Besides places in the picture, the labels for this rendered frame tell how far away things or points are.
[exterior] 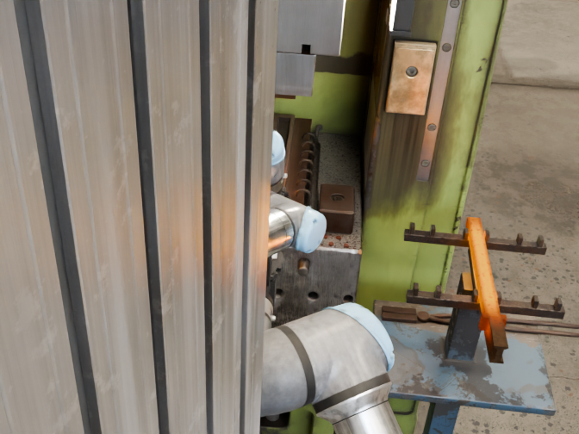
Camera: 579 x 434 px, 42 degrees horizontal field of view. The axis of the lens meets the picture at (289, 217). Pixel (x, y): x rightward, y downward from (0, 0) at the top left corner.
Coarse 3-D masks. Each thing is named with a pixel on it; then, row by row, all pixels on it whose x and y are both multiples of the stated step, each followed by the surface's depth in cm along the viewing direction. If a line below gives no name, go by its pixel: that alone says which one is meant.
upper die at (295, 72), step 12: (288, 60) 156; (300, 60) 156; (312, 60) 156; (276, 72) 158; (288, 72) 158; (300, 72) 158; (312, 72) 158; (276, 84) 160; (288, 84) 160; (300, 84) 159; (312, 84) 159
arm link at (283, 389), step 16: (272, 336) 103; (272, 352) 101; (288, 352) 101; (272, 368) 100; (288, 368) 100; (272, 384) 100; (288, 384) 100; (304, 384) 101; (272, 400) 101; (288, 400) 101; (304, 400) 103
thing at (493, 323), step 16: (480, 224) 172; (480, 240) 167; (480, 256) 162; (480, 272) 158; (480, 288) 154; (480, 304) 153; (496, 304) 150; (480, 320) 148; (496, 320) 145; (496, 336) 141; (496, 352) 140
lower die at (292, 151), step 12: (276, 120) 208; (300, 120) 210; (300, 132) 205; (288, 144) 198; (300, 144) 200; (288, 156) 193; (288, 168) 190; (300, 168) 190; (288, 180) 185; (300, 192) 181
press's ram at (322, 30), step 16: (288, 0) 149; (304, 0) 149; (320, 0) 149; (336, 0) 148; (288, 16) 151; (304, 16) 151; (320, 16) 150; (336, 16) 150; (288, 32) 153; (304, 32) 153; (320, 32) 152; (336, 32) 152; (288, 48) 155; (320, 48) 154; (336, 48) 154
